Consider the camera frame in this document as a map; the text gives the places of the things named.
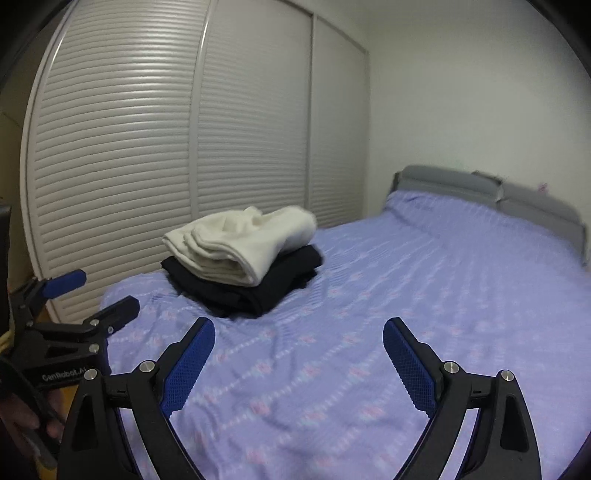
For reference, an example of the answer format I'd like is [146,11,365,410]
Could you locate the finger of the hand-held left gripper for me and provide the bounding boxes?
[13,269,88,325]
[78,296,141,354]

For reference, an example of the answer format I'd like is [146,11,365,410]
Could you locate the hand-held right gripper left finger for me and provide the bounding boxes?
[57,316,217,480]

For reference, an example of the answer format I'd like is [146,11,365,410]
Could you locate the white louvered closet door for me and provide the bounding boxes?
[194,0,315,232]
[21,0,218,324]
[308,14,371,230]

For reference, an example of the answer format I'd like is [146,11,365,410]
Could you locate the cream pants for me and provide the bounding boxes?
[163,206,318,286]

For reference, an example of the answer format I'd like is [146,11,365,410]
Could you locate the person's left hand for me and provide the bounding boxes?
[0,396,65,445]

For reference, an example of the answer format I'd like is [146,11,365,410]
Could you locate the bed with lavender sheet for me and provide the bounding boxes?
[99,189,591,480]

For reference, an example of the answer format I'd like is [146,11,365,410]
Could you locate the grey padded headboard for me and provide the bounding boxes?
[392,165,591,268]

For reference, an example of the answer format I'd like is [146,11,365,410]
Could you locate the black folded pants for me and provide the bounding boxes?
[160,244,323,319]

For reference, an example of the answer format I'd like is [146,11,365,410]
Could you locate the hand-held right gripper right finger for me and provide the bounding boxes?
[382,316,543,480]

